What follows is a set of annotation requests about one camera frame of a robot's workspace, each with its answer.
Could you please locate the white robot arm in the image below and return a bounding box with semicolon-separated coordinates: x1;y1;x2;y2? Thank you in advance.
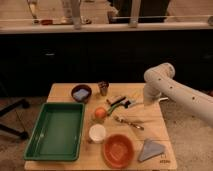
143;63;213;127

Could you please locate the dark purple bowl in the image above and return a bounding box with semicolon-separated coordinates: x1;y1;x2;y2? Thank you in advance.
71;84;92;103

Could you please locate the red bowl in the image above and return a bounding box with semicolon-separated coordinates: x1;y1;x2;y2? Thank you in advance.
102;134;134;169

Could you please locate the metal cup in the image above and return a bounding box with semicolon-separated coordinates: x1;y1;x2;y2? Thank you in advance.
98;81;109;96

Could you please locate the black and tan block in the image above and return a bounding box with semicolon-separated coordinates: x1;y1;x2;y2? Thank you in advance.
106;95;126;106

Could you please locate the blue sponge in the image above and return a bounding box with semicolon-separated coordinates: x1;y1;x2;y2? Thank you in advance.
73;89;89;101

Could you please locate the orange fruit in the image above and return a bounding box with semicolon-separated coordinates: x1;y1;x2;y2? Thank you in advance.
94;107;107;119

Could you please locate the white cup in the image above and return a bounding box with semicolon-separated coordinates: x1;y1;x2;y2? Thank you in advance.
89;124;106;143

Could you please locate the green plastic tray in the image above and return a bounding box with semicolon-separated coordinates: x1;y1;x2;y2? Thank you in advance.
24;102;85;162

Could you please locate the grey folded cloth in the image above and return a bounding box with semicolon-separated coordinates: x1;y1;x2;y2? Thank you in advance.
138;139;165;162

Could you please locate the small red dish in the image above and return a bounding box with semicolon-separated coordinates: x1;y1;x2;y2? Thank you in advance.
40;19;53;25

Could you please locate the black office chair base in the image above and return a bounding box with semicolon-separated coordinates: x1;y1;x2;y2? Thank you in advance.
0;98;31;141

